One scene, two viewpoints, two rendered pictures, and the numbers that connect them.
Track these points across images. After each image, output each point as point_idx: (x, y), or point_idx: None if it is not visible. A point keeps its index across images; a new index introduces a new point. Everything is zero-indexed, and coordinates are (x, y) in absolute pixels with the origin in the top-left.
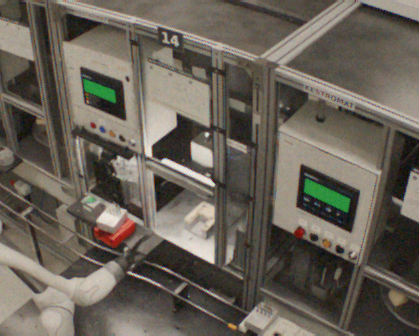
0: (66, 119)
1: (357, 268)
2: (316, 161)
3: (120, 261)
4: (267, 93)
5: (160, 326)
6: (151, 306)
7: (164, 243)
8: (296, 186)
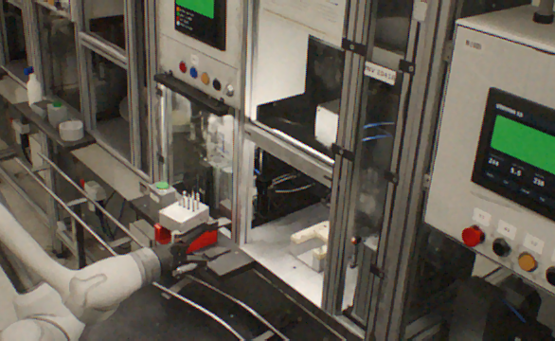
0: (152, 64)
1: None
2: (524, 77)
3: (160, 250)
4: None
5: None
6: None
7: (262, 285)
8: (476, 138)
